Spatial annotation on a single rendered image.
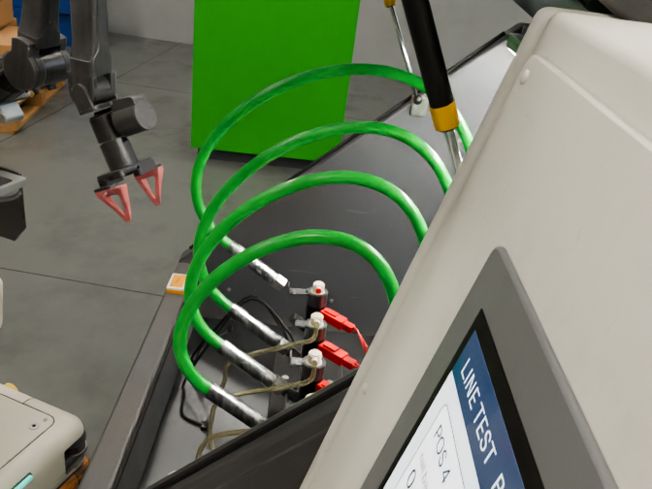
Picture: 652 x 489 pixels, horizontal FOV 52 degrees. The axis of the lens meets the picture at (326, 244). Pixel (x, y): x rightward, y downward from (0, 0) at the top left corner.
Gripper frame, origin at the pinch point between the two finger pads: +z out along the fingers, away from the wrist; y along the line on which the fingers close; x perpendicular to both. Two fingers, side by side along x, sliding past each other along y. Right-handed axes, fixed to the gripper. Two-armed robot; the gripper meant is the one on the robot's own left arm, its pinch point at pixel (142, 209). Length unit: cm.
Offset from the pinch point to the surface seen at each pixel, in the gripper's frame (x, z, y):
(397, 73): -67, -13, -25
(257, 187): 125, 48, 235
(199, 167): -42, -10, -33
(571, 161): -90, -11, -71
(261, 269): -43, 6, -30
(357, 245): -67, -1, -48
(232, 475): -54, 15, -61
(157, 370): -23.1, 17.2, -35.4
